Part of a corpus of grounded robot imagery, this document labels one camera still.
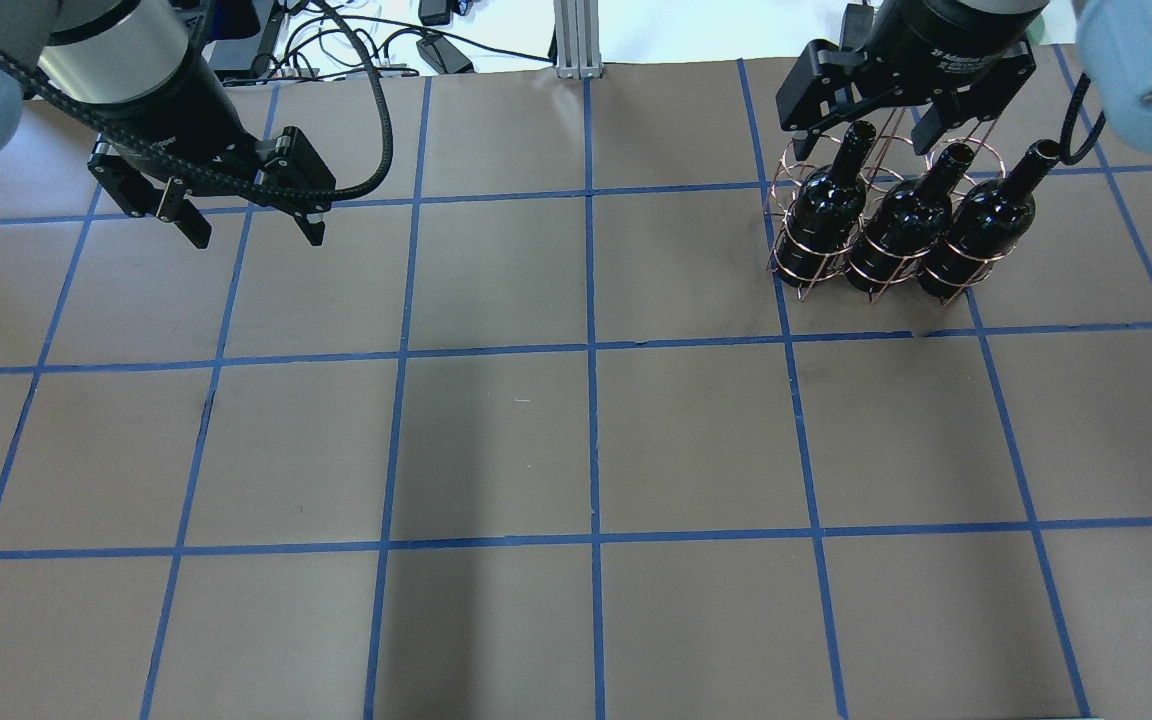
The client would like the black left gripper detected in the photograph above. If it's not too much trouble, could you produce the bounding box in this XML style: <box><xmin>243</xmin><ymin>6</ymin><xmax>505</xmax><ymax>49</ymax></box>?
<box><xmin>88</xmin><ymin>70</ymin><xmax>335</xmax><ymax>250</ymax></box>

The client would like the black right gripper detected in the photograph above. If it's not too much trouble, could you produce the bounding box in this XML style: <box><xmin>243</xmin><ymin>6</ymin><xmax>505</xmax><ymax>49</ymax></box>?
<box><xmin>774</xmin><ymin>1</ymin><xmax>1038</xmax><ymax>136</ymax></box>

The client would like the dark wine bottle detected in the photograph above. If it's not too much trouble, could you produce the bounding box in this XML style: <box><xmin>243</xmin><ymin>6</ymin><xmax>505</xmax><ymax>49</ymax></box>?
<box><xmin>776</xmin><ymin>120</ymin><xmax>877</xmax><ymax>290</ymax></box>
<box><xmin>916</xmin><ymin>138</ymin><xmax>1061</xmax><ymax>304</ymax></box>
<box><xmin>844</xmin><ymin>142</ymin><xmax>977</xmax><ymax>300</ymax></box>

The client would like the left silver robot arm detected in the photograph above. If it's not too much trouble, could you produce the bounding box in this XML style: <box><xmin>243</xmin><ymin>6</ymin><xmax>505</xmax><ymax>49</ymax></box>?
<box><xmin>0</xmin><ymin>1</ymin><xmax>335</xmax><ymax>249</ymax></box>

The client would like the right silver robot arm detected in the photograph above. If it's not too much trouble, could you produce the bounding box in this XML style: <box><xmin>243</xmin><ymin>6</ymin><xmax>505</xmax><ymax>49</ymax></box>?
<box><xmin>774</xmin><ymin>1</ymin><xmax>1152</xmax><ymax>160</ymax></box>

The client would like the dark wine bottle in basket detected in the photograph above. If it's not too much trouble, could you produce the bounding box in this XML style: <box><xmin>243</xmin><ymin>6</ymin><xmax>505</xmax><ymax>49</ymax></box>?
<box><xmin>844</xmin><ymin>142</ymin><xmax>977</xmax><ymax>300</ymax></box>

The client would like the black power adapter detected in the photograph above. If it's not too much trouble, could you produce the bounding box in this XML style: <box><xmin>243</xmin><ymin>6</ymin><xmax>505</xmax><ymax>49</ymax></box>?
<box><xmin>415</xmin><ymin>35</ymin><xmax>476</xmax><ymax>76</ymax></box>

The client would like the copper wire wine basket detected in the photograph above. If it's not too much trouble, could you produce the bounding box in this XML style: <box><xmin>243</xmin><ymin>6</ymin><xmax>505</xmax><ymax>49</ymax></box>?
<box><xmin>763</xmin><ymin>109</ymin><xmax>1009</xmax><ymax>304</ymax></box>

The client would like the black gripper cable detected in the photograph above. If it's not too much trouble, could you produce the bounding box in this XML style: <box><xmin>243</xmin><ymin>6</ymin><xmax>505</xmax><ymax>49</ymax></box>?
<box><xmin>0</xmin><ymin>0</ymin><xmax>395</xmax><ymax>206</ymax></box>

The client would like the aluminium frame post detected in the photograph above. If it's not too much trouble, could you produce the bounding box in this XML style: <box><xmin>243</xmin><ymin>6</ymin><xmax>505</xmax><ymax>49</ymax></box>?
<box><xmin>553</xmin><ymin>0</ymin><xmax>604</xmax><ymax>79</ymax></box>

